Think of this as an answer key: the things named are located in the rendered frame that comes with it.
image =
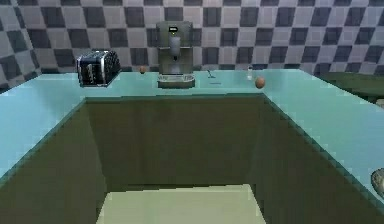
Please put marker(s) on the brown egg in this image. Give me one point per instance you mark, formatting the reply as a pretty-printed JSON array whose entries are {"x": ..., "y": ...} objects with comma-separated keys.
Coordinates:
[{"x": 259, "y": 82}]

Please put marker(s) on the grey coffee machine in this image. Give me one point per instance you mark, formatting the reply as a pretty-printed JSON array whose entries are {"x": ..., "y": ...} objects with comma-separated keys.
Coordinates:
[{"x": 174, "y": 50}]

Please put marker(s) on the small brown round fruit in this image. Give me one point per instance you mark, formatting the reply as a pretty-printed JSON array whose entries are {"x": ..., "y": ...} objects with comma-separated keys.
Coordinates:
[{"x": 142, "y": 69}]

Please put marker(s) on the clear salt shaker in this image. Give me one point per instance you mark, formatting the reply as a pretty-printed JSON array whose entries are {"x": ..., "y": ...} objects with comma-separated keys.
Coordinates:
[{"x": 249, "y": 73}]

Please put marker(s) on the black and silver toaster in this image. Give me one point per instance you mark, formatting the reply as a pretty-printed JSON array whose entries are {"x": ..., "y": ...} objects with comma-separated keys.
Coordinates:
[{"x": 97, "y": 68}]

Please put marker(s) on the teal kitchen counter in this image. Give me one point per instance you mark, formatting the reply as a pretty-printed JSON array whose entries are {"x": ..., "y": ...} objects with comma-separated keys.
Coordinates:
[{"x": 186, "y": 143}]

